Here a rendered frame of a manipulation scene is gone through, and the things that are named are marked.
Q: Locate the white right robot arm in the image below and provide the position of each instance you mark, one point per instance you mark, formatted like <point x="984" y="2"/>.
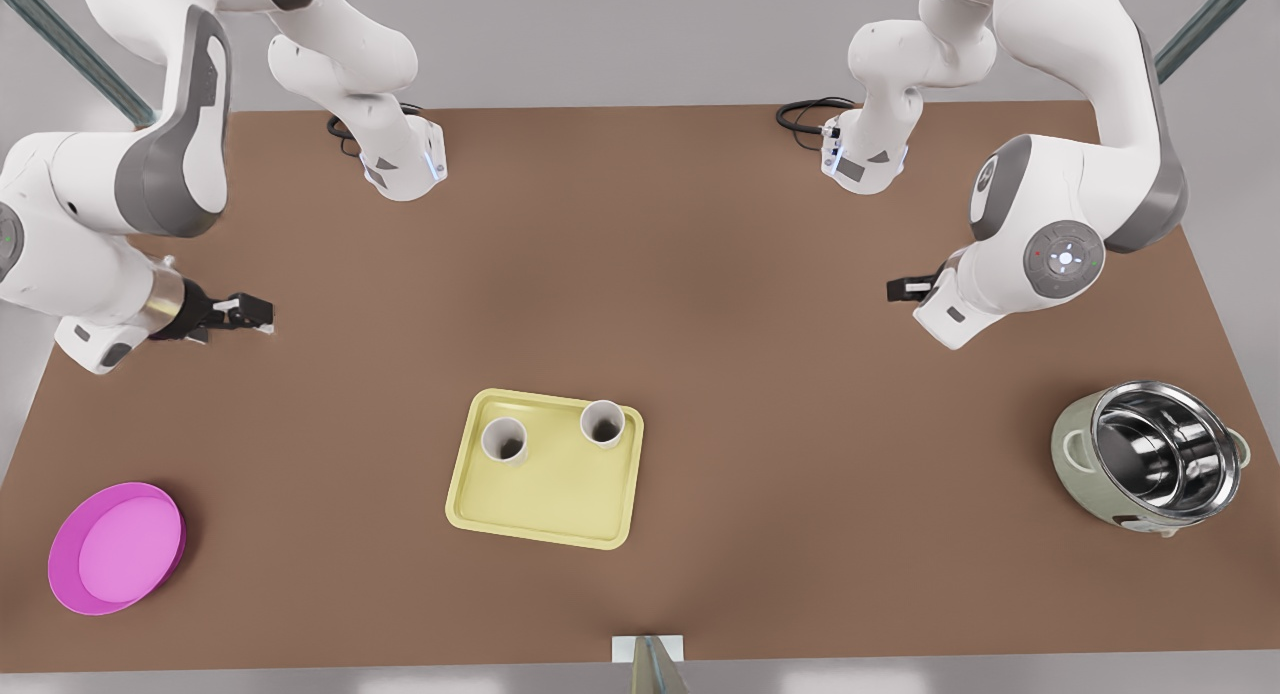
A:
<point x="90" y="189"/>

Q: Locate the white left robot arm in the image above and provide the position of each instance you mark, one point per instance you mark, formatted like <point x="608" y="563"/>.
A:
<point x="1060" y="184"/>

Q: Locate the white IKEA cup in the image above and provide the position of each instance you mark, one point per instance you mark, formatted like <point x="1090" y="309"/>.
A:
<point x="603" y="425"/>
<point x="504" y="442"/>

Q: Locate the pale yellow rectangular tray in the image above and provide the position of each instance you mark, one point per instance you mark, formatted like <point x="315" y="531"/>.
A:
<point x="560" y="489"/>

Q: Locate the pink round bowl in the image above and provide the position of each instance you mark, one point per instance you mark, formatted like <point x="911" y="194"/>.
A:
<point x="115" y="549"/>

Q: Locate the green pot with steel liner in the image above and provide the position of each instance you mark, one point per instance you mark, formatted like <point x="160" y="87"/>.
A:
<point x="1160" y="459"/>

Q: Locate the silver frame post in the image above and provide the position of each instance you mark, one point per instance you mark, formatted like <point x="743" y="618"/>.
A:
<point x="1205" y="19"/>
<point x="75" y="44"/>
<point x="655" y="672"/>

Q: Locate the white post foot plate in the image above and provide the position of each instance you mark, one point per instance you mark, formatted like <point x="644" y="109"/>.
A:
<point x="622" y="649"/>

